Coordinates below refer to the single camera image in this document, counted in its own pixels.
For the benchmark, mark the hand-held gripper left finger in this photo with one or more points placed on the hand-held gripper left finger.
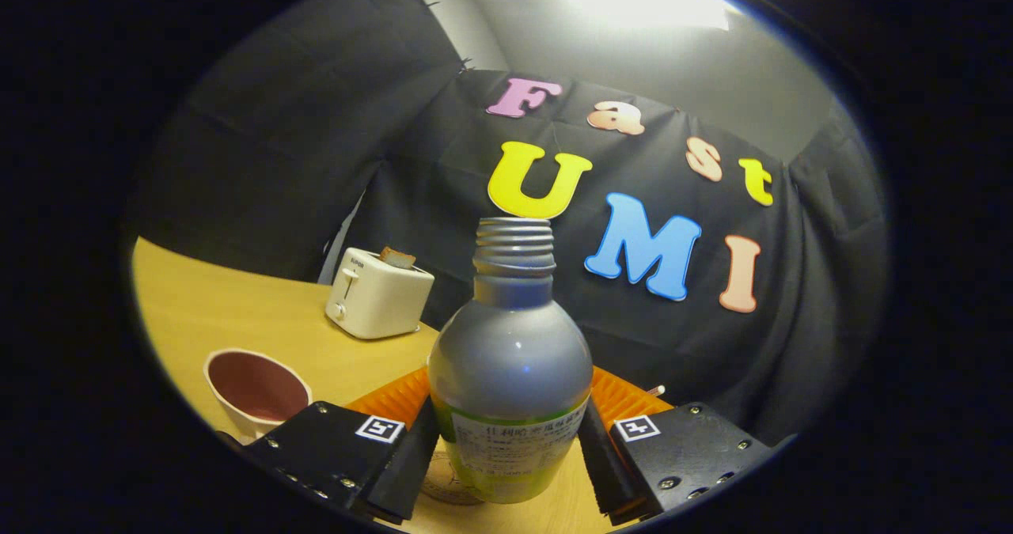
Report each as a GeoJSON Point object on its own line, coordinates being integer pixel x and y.
{"type": "Point", "coordinates": [404, 467]}

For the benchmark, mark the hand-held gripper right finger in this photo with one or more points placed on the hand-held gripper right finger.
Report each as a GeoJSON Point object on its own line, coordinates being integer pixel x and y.
{"type": "Point", "coordinates": [611, 471]}

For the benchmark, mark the round cork coaster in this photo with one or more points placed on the round cork coaster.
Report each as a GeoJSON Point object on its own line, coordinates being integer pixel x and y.
{"type": "Point", "coordinates": [439, 482]}

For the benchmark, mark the silver juice bottle green label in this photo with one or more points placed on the silver juice bottle green label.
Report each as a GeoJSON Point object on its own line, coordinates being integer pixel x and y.
{"type": "Point", "coordinates": [510, 360]}

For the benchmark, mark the cream toaster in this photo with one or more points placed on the cream toaster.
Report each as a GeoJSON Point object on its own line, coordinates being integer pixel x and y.
{"type": "Point", "coordinates": [378, 297]}

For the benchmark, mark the toast slice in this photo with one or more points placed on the toast slice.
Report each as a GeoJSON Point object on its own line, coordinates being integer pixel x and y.
{"type": "Point", "coordinates": [397, 258]}

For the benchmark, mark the wooden table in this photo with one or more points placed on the wooden table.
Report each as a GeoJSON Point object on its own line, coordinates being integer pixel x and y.
{"type": "Point", "coordinates": [237, 304]}

